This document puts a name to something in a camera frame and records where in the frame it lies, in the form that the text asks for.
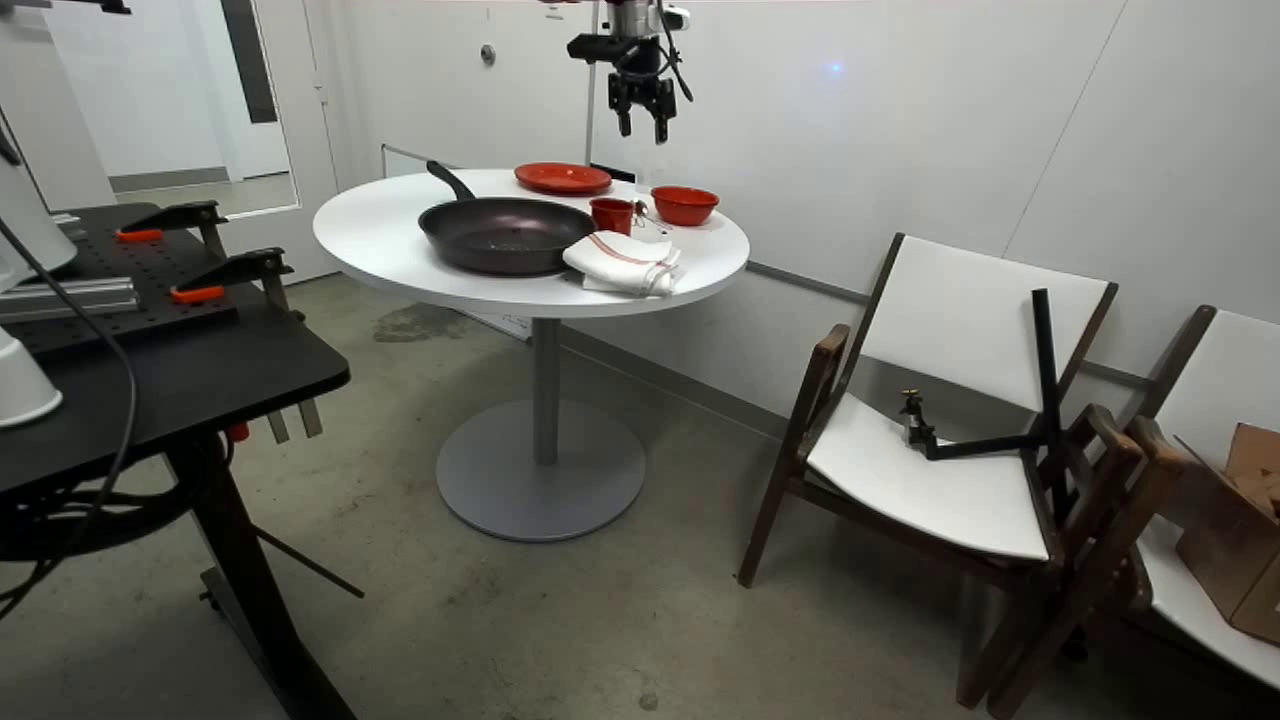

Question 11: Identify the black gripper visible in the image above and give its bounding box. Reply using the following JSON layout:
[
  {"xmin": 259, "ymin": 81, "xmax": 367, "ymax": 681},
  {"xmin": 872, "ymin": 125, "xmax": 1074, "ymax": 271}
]
[{"xmin": 603, "ymin": 38, "xmax": 683, "ymax": 150}]

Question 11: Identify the red mug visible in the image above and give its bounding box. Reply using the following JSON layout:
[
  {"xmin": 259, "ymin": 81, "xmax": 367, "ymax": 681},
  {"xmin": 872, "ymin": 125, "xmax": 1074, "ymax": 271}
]
[{"xmin": 588, "ymin": 196, "xmax": 642, "ymax": 241}]

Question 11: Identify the red bowl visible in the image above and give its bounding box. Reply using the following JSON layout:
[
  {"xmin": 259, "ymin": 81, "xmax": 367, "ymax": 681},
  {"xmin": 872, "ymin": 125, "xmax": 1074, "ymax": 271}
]
[{"xmin": 647, "ymin": 185, "xmax": 723, "ymax": 234}]

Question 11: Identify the red plate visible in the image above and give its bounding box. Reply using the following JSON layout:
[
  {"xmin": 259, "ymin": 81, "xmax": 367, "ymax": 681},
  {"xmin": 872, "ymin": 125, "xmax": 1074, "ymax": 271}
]
[{"xmin": 513, "ymin": 159, "xmax": 616, "ymax": 201}]

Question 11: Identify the white towel red stripe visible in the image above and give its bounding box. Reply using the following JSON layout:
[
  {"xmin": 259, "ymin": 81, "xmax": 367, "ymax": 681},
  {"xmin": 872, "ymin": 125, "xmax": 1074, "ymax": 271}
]
[{"xmin": 560, "ymin": 226, "xmax": 689, "ymax": 302}]

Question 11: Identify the black frying pan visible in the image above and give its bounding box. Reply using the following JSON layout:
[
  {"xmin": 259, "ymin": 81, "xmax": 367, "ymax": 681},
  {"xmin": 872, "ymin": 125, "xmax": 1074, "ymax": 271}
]
[{"xmin": 415, "ymin": 156, "xmax": 603, "ymax": 281}]

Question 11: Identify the wooden chair white seat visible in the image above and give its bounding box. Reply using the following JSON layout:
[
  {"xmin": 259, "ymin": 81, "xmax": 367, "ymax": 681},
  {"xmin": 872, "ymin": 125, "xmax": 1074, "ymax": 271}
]
[
  {"xmin": 737, "ymin": 230, "xmax": 1153, "ymax": 720},
  {"xmin": 1118, "ymin": 302, "xmax": 1280, "ymax": 696}
]

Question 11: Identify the black desk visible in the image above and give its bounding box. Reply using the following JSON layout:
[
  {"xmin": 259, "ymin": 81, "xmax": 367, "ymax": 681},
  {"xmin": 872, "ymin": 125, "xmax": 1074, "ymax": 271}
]
[{"xmin": 0, "ymin": 196, "xmax": 367, "ymax": 720}]

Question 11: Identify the white tilted panel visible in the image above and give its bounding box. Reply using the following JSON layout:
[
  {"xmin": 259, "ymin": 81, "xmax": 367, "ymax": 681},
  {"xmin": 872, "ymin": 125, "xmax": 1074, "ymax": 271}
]
[{"xmin": 0, "ymin": 112, "xmax": 80, "ymax": 292}]

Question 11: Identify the brown cardboard box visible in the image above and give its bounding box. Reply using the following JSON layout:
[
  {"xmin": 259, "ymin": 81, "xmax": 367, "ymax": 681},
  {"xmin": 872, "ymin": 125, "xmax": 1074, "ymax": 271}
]
[{"xmin": 1158, "ymin": 422, "xmax": 1280, "ymax": 651}]

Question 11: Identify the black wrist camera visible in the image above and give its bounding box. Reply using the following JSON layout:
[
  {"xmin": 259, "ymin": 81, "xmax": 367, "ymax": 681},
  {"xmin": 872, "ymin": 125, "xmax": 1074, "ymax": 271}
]
[{"xmin": 566, "ymin": 34, "xmax": 630, "ymax": 68}]

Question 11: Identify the round white pedestal table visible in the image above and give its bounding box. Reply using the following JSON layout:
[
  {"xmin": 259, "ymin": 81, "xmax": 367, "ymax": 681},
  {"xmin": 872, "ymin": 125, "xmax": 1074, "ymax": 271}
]
[{"xmin": 310, "ymin": 164, "xmax": 757, "ymax": 549}]

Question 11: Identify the black clamp orange handle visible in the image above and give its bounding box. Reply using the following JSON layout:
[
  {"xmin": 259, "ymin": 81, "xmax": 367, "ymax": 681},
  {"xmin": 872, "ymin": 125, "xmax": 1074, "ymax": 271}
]
[
  {"xmin": 114, "ymin": 196, "xmax": 231, "ymax": 260},
  {"xmin": 169, "ymin": 243, "xmax": 327, "ymax": 450}
]

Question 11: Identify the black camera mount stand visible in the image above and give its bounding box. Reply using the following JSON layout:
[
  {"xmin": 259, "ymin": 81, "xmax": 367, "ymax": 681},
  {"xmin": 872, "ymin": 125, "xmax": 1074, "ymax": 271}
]
[{"xmin": 898, "ymin": 288, "xmax": 1074, "ymax": 524}]

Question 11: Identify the black desk cable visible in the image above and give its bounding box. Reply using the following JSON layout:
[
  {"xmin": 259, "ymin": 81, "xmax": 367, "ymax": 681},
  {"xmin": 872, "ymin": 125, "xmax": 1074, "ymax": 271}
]
[{"xmin": 0, "ymin": 216, "xmax": 183, "ymax": 625}]

